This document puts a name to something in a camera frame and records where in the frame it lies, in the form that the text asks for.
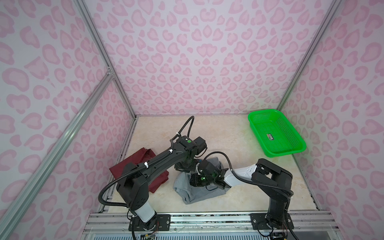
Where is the left aluminium frame diagonal strut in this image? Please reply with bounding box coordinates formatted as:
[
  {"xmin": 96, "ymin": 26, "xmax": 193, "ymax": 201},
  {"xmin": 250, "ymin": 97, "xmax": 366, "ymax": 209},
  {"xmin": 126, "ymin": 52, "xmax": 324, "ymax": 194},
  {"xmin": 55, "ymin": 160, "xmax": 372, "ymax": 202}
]
[{"xmin": 1, "ymin": 73, "xmax": 114, "ymax": 240}]

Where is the maroon long sleeve shirt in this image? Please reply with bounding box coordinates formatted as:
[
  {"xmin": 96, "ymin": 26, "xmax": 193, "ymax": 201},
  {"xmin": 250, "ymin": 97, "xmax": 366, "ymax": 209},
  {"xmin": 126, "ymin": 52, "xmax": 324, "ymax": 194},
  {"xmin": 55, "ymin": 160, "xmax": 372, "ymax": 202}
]
[{"xmin": 109, "ymin": 147, "xmax": 170, "ymax": 194}]

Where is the grey long sleeve shirt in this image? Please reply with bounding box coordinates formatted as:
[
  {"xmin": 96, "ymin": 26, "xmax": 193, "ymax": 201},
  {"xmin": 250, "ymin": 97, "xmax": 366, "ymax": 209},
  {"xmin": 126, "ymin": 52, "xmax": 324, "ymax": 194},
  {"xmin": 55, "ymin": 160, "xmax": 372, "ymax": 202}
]
[{"xmin": 173, "ymin": 163, "xmax": 230, "ymax": 205}]

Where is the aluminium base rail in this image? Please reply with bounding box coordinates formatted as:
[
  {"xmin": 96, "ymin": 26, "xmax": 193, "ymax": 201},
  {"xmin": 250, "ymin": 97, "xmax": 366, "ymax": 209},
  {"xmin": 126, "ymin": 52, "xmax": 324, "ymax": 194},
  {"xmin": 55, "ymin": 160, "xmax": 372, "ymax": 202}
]
[{"xmin": 81, "ymin": 210, "xmax": 343, "ymax": 240}]

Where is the aluminium frame post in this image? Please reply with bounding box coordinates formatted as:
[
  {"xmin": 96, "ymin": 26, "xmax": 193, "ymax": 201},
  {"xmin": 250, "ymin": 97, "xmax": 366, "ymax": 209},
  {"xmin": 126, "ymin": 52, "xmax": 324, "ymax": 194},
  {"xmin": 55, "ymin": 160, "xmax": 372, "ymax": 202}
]
[
  {"xmin": 277, "ymin": 0, "xmax": 344, "ymax": 112},
  {"xmin": 74, "ymin": 0, "xmax": 137, "ymax": 120}
]

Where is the green plastic basket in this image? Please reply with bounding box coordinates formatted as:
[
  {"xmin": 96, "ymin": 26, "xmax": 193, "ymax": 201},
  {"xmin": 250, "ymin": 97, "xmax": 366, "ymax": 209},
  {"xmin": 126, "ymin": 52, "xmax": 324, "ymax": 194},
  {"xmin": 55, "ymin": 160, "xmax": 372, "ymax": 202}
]
[{"xmin": 248, "ymin": 109, "xmax": 307, "ymax": 158}]

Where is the right rear aluminium frame post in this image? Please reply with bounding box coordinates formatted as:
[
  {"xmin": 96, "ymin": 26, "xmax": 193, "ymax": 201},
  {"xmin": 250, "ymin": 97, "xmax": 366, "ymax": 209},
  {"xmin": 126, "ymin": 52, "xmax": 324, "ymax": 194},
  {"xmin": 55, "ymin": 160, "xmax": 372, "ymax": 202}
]
[{"xmin": 277, "ymin": 0, "xmax": 344, "ymax": 112}]

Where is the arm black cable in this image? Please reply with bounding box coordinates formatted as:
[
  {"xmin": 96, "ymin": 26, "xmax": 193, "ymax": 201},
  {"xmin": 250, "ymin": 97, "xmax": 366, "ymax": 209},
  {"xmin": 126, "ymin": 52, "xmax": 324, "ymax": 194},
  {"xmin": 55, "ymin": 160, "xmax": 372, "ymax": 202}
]
[
  {"xmin": 170, "ymin": 115, "xmax": 196, "ymax": 142},
  {"xmin": 202, "ymin": 151, "xmax": 293, "ymax": 196}
]

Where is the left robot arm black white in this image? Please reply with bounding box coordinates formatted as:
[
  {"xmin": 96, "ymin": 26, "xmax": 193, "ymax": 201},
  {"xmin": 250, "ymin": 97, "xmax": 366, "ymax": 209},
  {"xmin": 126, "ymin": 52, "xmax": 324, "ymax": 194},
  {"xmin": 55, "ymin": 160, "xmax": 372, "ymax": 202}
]
[{"xmin": 98, "ymin": 136, "xmax": 207, "ymax": 231}]

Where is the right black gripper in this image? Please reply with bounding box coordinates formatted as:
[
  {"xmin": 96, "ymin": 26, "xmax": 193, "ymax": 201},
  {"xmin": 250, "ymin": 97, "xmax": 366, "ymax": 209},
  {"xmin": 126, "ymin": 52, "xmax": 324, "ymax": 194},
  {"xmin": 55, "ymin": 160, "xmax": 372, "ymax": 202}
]
[{"xmin": 185, "ymin": 172, "xmax": 215, "ymax": 188}]

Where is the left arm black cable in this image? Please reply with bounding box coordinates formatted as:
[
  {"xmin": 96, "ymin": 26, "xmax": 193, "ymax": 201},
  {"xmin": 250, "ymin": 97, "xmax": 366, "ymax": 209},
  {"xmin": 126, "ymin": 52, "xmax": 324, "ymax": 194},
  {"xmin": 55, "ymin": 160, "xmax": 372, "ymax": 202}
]
[{"xmin": 170, "ymin": 115, "xmax": 196, "ymax": 142}]

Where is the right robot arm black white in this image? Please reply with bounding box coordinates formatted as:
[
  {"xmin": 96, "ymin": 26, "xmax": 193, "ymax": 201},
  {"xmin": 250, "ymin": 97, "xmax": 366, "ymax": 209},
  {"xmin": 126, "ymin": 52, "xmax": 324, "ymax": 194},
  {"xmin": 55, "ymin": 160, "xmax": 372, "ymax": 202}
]
[{"xmin": 190, "ymin": 159, "xmax": 294, "ymax": 230}]

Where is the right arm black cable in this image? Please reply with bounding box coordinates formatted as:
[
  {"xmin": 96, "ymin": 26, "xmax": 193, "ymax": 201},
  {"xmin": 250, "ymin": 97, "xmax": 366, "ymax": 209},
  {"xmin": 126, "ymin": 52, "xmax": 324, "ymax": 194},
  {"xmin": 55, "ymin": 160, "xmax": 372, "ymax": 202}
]
[{"xmin": 202, "ymin": 151, "xmax": 293, "ymax": 196}]

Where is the left rear aluminium frame post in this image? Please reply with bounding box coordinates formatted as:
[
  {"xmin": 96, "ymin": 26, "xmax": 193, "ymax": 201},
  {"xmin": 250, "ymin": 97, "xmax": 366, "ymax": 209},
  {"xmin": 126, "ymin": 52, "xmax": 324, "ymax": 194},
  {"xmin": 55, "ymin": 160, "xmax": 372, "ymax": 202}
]
[{"xmin": 74, "ymin": 0, "xmax": 137, "ymax": 120}]

